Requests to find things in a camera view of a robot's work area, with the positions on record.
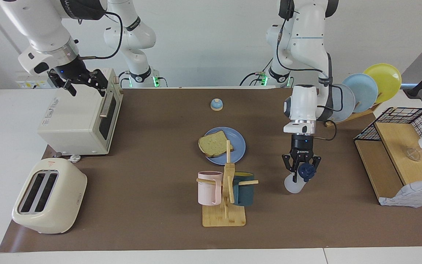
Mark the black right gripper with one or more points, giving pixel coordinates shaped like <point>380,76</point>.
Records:
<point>71,70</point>

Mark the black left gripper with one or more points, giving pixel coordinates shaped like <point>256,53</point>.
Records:
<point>302,145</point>

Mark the seasoning bottle with blue cap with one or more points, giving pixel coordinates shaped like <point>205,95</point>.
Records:
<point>293,187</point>

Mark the toasted bread slice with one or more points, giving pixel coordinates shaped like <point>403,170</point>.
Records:
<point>214,145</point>

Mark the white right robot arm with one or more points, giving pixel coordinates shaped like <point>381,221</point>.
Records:
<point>39,25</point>

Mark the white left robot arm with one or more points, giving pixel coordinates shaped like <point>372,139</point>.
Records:
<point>306,106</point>

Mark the blue round plate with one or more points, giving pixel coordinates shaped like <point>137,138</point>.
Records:
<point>238,143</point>

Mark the pale grey plate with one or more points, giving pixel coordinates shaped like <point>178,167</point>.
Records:
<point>344,106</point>

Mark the wooden plate rack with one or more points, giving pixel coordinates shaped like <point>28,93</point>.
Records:
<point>357,115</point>

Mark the light blue plate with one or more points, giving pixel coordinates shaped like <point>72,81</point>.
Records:
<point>363,91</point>

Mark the yellow plate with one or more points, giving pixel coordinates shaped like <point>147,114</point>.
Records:
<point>385,80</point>

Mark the white toaster oven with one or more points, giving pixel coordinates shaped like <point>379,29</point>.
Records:
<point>75,117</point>

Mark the dark teal mug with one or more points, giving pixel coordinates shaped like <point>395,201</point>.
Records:
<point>244,192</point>

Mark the white power plug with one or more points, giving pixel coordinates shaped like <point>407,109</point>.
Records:
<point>74,158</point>

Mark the wooden mug tree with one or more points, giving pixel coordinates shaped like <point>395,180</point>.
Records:
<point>224,218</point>

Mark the pink ribbed mug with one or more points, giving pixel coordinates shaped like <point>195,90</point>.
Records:
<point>207,190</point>

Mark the brown table mat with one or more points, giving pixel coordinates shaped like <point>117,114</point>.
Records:
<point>141,165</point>

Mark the small blue call bell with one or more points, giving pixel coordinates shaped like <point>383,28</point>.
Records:
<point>217,105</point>

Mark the small clear glass piece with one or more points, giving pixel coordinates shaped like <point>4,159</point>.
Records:
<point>413,154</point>

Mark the cream two-slot toaster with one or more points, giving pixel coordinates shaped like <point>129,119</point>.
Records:
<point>62,198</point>

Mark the white wall socket strip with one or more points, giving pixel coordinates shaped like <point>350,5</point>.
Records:
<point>28,84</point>

